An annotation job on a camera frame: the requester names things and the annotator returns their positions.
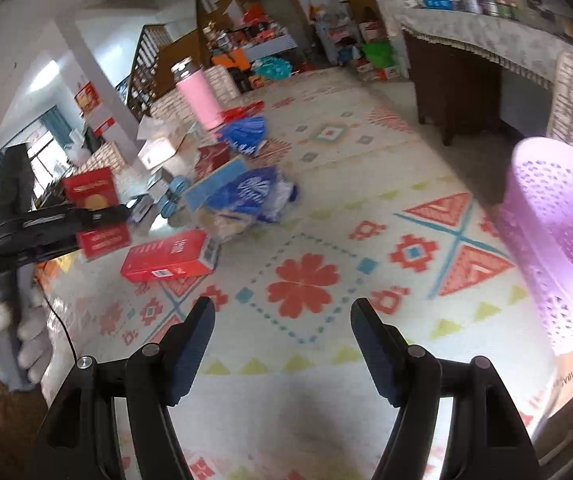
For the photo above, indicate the pink thermos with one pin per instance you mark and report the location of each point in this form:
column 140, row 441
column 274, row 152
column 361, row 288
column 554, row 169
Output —
column 199, row 97

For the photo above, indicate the light blue box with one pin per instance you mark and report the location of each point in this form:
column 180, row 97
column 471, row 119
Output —
column 211, row 187

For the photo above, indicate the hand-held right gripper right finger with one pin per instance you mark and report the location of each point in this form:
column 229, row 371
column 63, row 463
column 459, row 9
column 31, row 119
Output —
column 376, row 355

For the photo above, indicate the crumpled blue plastic bag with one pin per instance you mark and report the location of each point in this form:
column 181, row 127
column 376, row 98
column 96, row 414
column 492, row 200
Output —
column 244, row 132

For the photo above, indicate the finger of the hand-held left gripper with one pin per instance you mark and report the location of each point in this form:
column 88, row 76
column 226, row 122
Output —
column 41, row 251
column 74, row 216

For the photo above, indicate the blue box on sideboard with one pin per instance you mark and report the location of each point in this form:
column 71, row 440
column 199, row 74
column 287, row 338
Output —
column 439, row 3

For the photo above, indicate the dark red box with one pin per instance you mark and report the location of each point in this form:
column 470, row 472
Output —
column 213, row 157

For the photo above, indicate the red box with picture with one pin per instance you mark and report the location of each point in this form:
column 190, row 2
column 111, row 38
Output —
column 91, row 187

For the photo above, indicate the small red box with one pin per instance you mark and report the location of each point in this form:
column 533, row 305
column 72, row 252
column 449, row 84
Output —
column 105, row 241

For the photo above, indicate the person's left hand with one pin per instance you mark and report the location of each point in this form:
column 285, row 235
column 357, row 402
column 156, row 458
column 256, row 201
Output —
column 34, row 332

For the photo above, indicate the blue white plastic bag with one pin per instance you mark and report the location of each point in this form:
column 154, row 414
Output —
column 259, row 192

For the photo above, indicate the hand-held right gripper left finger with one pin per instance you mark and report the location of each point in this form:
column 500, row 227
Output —
column 189, row 355

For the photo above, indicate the purple plastic basket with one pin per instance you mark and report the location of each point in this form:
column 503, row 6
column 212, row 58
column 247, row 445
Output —
column 556, row 240

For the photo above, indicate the sideboard with cloth cover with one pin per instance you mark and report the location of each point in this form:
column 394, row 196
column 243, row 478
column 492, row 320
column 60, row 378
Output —
column 471, row 27

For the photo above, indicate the dark wooden sideboard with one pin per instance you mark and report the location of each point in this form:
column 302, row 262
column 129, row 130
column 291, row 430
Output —
column 446, row 80

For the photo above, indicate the light blue round container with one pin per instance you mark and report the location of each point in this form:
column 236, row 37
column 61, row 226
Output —
column 173, row 196

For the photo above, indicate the patterned tablecloth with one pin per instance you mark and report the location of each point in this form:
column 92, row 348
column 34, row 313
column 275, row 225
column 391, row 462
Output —
column 346, row 200

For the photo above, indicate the green bag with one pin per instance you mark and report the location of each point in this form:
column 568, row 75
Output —
column 379, row 53

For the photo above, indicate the wooden staircase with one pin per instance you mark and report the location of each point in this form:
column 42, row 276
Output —
column 166, row 45

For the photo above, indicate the flat red box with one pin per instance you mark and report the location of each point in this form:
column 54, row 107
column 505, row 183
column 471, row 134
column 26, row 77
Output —
column 166, row 260

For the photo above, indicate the beige printed card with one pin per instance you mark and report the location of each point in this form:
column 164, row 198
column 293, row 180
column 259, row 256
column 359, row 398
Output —
column 571, row 377

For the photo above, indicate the white tissue box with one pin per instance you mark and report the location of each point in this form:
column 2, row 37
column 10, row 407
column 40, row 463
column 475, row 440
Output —
column 161, row 150

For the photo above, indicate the red wrapper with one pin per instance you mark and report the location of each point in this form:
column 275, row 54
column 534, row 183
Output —
column 244, row 111

